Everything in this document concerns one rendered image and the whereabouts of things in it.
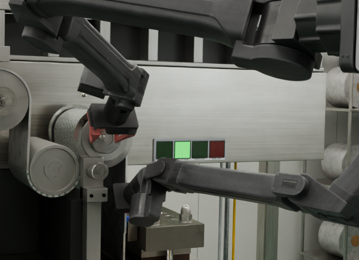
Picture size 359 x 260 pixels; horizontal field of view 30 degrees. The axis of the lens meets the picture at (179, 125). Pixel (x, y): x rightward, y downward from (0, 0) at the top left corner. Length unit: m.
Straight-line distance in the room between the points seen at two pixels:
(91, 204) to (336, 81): 3.42
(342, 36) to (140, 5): 0.28
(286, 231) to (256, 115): 3.04
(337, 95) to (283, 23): 4.06
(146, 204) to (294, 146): 0.90
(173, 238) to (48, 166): 0.36
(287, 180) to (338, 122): 4.14
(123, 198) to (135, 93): 0.37
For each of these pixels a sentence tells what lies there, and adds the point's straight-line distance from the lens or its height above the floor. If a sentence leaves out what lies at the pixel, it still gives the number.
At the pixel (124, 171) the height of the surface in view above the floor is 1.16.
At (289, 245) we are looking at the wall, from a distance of 5.22.
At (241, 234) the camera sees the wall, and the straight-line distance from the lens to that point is 4.97.
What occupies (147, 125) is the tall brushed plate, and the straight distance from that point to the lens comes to 2.02.
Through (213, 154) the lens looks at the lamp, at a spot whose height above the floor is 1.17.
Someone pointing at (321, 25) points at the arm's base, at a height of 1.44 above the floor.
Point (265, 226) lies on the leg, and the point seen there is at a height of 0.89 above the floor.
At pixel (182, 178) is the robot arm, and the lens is 1.42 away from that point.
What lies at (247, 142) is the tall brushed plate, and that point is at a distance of 2.18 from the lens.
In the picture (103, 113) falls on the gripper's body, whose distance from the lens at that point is 1.47.
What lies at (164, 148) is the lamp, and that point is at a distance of 2.04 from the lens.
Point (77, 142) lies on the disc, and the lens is 1.61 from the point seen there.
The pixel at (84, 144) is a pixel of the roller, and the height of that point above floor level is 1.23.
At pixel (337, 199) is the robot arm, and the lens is 1.16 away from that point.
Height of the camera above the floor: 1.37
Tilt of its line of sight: 3 degrees down
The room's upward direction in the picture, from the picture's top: 1 degrees clockwise
